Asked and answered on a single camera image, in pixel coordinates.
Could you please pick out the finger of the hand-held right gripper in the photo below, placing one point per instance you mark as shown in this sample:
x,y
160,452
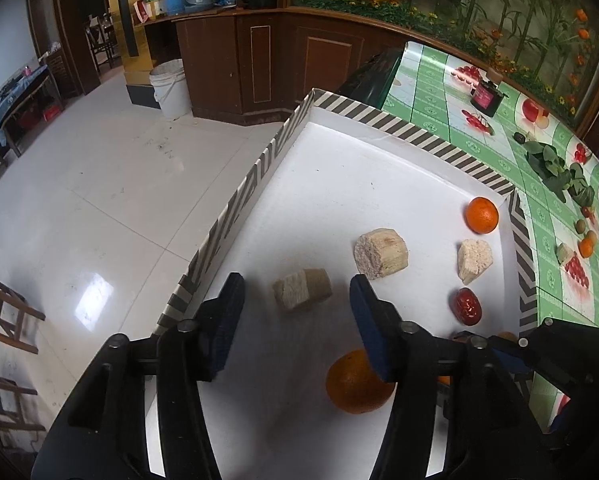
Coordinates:
x,y
509,357

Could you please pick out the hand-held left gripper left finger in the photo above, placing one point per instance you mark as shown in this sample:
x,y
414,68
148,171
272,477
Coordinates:
x,y
224,330

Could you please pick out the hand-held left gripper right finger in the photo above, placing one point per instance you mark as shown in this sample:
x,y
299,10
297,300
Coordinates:
x,y
374,330

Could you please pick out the orange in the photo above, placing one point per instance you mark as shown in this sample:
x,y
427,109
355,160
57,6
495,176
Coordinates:
x,y
482,215
354,385
586,248

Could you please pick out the red jujube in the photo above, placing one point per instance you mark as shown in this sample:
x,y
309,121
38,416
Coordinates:
x,y
587,210
465,306

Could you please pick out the sugarcane piece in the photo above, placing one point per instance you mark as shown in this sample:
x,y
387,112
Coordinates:
x,y
381,252
564,254
302,290
473,260

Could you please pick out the white tray with striped rim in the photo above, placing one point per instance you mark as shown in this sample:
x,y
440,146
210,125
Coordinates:
x,y
354,185

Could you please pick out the green fruit-printed tablecloth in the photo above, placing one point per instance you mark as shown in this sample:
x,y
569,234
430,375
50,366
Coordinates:
x,y
544,220

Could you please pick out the bok choy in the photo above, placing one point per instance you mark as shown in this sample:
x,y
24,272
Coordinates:
x,y
544,160
579,190

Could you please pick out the wooden stool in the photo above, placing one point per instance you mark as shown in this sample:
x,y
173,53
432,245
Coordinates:
x,y
9,305

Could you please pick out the white plastic bucket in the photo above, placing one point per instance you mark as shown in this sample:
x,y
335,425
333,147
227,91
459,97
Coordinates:
x,y
172,87

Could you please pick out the black jar with red label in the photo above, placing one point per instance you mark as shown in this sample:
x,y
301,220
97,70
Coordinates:
x,y
484,96

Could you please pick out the wooden counter cabinet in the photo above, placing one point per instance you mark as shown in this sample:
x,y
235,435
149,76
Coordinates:
x,y
259,60

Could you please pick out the red crate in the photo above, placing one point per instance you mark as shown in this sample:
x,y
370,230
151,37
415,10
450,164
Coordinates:
x,y
52,111

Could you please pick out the table with blue cloth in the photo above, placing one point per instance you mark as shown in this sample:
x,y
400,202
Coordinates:
x,y
19,95

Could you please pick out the wooden chair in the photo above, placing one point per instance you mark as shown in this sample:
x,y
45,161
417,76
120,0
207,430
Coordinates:
x,y
101,40

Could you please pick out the red and white box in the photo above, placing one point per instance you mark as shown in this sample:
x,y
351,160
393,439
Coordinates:
x,y
147,10

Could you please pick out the artificial flower bamboo display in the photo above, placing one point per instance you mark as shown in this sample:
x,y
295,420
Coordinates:
x,y
479,5

